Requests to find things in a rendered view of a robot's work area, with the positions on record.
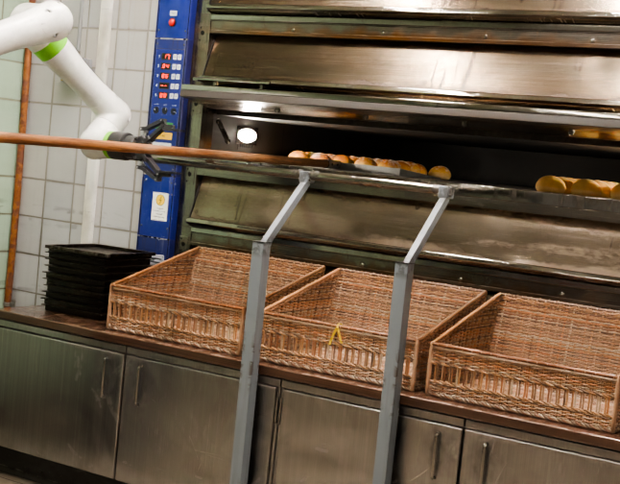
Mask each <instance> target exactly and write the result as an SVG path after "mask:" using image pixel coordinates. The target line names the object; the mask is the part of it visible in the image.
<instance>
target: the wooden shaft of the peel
mask: <svg viewBox="0 0 620 484"><path fill-rule="evenodd" d="M0 143H10V144H22V145H35V146H47V147H60V148H72V149H85V150H98V151H111V152H123V153H136V154H148V155H161V156H173V157H198V158H211V159H223V160H236V161H248V162H261V163H274V164H287V165H299V166H312V167H324V168H326V167H327V166H328V164H329V162H328V160H326V159H315V158H305V157H284V156H272V155H261V154H250V153H239V152H228V151H217V150H206V149H195V148H183V147H173V146H161V145H151V144H139V143H129V142H117V141H106V140H95V139H84V138H73V137H62V136H51V135H40V134H28V133H7V132H0Z"/></svg>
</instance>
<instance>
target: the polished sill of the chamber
mask: <svg viewBox="0 0 620 484"><path fill-rule="evenodd" d="M203 159H211V158H203ZM211 160H219V161H229V162H238V163H247V164H256V165H266V166H274V167H283V168H293V169H301V170H311V171H320V172H328V173H338V174H347V175H356V176H365V177H374V178H383V179H392V180H402V181H410V182H428V183H436V184H446V185H453V186H454V187H455V192H454V195H456V196H465V197H473V198H482V199H491V200H499V201H508V202H517V203H525V204H534V205H543V206H559V207H568V208H576V209H585V210H594V211H603V212H611V213H620V200H612V199H604V198H594V197H586V196H576V195H567V194H558V193H549V192H539V191H531V190H521V189H512V188H503V187H493V186H484V185H475V184H466V183H456V182H448V181H430V180H421V179H412V178H402V177H393V176H384V175H374V174H366V173H356V172H347V171H338V170H329V169H320V168H311V167H301V166H293V165H283V164H273V163H261V162H248V161H236V160H223V159H211Z"/></svg>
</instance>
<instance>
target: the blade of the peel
mask: <svg viewBox="0 0 620 484"><path fill-rule="evenodd" d="M339 170H348V171H357V172H367V173H375V174H385V175H395V176H405V177H419V178H432V179H440V178H435V177H431V176H427V175H423V174H420V173H416V172H412V171H408V170H404V169H400V168H392V167H382V166H372V165H364V164H354V163H344V162H341V169H339Z"/></svg>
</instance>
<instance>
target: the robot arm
mask: <svg viewBox="0 0 620 484"><path fill-rule="evenodd" d="M72 27H73V17H72V14H71V11H69V9H68V8H67V7H66V6H65V5H63V4H62V3H61V2H58V1H45V2H43V3H40V4H36V3H23V4H20V5H18V6H16V7H15V8H14V9H13V10H12V13H11V15H10V17H8V18H5V19H3V20H0V56H2V55H5V54H8V53H10V52H13V51H17V50H20V49H24V48H28V49H29V50H30V51H31V52H32V53H34V54H35V55H36V56H37V57H38V58H39V59H40V60H41V61H42V63H44V64H45V65H46V66H47V67H48V68H50V69H51V70H52V71H53V72H54V73H55V74H57V75H58V76H59V77H60V78H61V79H62V80H63V81H64V82H65V83H66V84H67V85H68V86H69V87H71V88H72V90H73V91H74V92H75V93H76V94H77V95H78V96H79V97H80V98H81V99H82V100H83V101H84V103H85V104H86V105H87V106H88V107H89V108H90V109H91V110H92V111H93V113H94V114H95V118H94V119H93V121H92V122H91V123H90V125H89V126H88V127H87V128H86V129H85V131H84V132H83V133H82V135H81V137H80V138H84V139H95V140H106V141H117V142H129V143H139V144H151V145H153V142H154V141H155V139H156V138H157V137H158V136H159V135H161V134H162V133H163V132H164V131H173V132H183V133H185V130H179V129H175V125H168V124H167V119H164V118H160V119H158V120H156V121H154V122H153V123H151V124H150V125H148V126H146V127H140V128H139V130H140V131H141V135H140V136H136V135H132V134H131V133H123V130H124V129H125V128H126V127H127V126H128V125H129V123H130V121H131V110H130V108H129V106H128V105H127V104H126V103H125V102H124V101H123V100H121V99H120V98H119V97H118V96H117V95H116V94H115V93H114V92H112V91H111V90H110V89H109V88H108V86H107V85H106V84H105V83H104V82H103V81H102V80H101V79H100V78H99V77H98V76H97V75H96V74H95V72H94V71H93V70H92V69H91V68H90V67H89V65H88V64H87V63H86V62H85V61H84V59H83V58H82V57H81V55H80V54H79V53H78V51H77V50H76V49H75V47H74V46H73V45H72V43H71V42H70V40H69V39H68V37H67V36H68V35H69V34H70V32H71V30H72ZM158 126H159V127H158ZM157 127H158V128H157ZM155 128H157V129H156V130H155V131H153V132H152V133H151V134H150V135H148V136H146V135H145V134H146V133H148V132H149V131H151V130H153V129H155ZM81 151H82V153H83V154H84V155H85V156H86V157H88V158H90V159H103V158H111V159H120V160H130V159H131V158H134V159H138V160H139V162H138V165H136V169H139V170H142V171H143V172H144V173H145V174H147V175H148V176H149V177H150V178H151V179H153V180H154V181H155V182H161V178H162V177H171V174H174V175H181V172H172V171H163V170H160V168H159V167H158V166H157V164H156V163H155V161H154V159H153V157H152V156H151V155H148V154H136V153H123V152H111V151H98V150H85V149H81ZM144 160H145V161H147V163H148V164H149V165H150V167H151V168H152V169H153V171H154V172H155V173H154V172H153V171H152V170H150V169H149V168H148V167H146V165H145V164H144V163H143V161H144Z"/></svg>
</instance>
